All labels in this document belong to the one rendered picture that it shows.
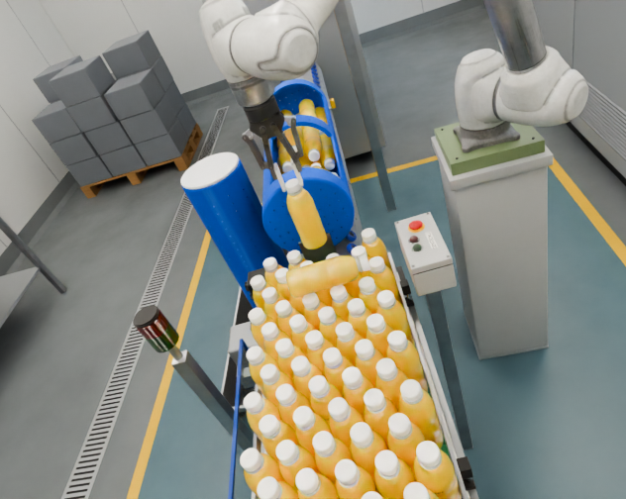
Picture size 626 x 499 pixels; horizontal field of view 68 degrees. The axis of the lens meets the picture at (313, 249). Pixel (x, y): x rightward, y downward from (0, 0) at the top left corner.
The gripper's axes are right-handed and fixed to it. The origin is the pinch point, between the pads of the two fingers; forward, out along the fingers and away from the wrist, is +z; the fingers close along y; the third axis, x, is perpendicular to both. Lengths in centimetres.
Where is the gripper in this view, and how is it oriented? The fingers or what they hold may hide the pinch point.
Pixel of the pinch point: (288, 175)
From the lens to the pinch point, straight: 116.4
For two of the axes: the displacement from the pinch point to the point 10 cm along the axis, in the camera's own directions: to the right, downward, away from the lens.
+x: 0.7, 6.2, -7.8
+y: -9.5, 2.9, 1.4
